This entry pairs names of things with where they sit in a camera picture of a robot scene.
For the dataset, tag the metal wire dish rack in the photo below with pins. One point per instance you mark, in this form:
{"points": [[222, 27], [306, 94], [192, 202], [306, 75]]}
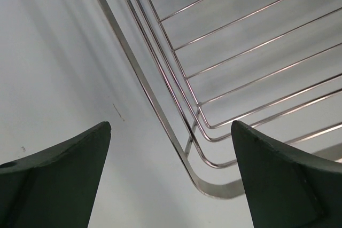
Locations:
{"points": [[269, 63]]}

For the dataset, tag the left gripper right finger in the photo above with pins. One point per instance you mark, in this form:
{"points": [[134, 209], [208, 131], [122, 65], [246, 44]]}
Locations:
{"points": [[285, 186]]}

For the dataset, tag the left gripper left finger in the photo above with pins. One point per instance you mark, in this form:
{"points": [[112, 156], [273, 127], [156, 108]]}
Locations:
{"points": [[55, 187]]}

